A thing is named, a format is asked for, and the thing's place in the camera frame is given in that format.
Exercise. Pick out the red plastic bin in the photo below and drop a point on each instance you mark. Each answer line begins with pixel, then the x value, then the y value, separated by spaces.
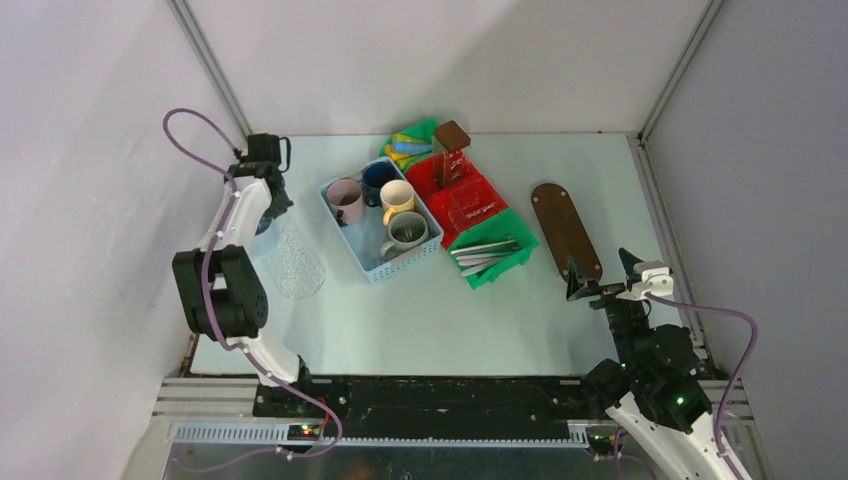
pixel 421 177

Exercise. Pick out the green bin with toothbrushes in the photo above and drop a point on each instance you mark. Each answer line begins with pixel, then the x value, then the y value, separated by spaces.
pixel 502 226

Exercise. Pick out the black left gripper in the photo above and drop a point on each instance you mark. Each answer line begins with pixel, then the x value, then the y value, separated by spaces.
pixel 277 208

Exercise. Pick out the light blue plastic basket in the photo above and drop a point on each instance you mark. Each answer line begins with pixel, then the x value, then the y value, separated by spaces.
pixel 364 238

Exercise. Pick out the glass jar with brown lid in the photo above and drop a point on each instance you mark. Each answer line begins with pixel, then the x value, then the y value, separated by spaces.
pixel 449 142

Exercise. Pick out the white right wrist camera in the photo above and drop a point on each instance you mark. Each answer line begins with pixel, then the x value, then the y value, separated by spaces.
pixel 648 278

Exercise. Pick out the clear textured glass tray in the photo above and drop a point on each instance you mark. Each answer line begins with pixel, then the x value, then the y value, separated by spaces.
pixel 294 267

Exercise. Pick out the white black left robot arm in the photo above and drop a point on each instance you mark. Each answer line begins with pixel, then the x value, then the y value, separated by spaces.
pixel 221 294

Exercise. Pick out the dark blue ceramic mug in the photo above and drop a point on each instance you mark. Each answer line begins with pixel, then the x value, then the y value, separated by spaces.
pixel 374 177

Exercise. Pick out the pink ceramic mug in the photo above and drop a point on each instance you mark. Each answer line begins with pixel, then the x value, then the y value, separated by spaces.
pixel 346 200

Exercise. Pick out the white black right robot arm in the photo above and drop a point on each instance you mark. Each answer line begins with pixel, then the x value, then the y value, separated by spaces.
pixel 651 390

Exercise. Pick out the blue toothpaste tube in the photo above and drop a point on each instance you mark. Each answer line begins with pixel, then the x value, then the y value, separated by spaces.
pixel 413 149

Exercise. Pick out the light blue ceramic mug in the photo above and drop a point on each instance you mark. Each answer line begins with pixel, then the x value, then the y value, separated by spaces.
pixel 265 239

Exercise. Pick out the green bin with toothpaste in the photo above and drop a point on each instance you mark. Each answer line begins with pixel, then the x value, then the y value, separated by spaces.
pixel 421 132

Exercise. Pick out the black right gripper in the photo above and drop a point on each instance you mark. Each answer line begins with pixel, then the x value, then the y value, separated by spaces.
pixel 575 287

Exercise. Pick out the yellow toothpaste tube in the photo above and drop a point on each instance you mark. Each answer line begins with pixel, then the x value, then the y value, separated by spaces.
pixel 394 156

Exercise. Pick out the brown oval wooden tray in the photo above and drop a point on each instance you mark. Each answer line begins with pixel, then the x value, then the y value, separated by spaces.
pixel 565 233

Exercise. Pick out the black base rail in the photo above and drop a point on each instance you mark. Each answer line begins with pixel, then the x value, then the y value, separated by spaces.
pixel 454 408

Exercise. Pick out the yellow ceramic mug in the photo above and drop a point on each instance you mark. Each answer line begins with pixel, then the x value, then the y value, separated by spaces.
pixel 396 196

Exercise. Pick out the clear glass rectangular container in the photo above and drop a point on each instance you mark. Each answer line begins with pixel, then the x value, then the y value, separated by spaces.
pixel 472 201

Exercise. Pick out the grey ceramic mug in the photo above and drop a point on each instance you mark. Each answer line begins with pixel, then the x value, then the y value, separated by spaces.
pixel 406 230

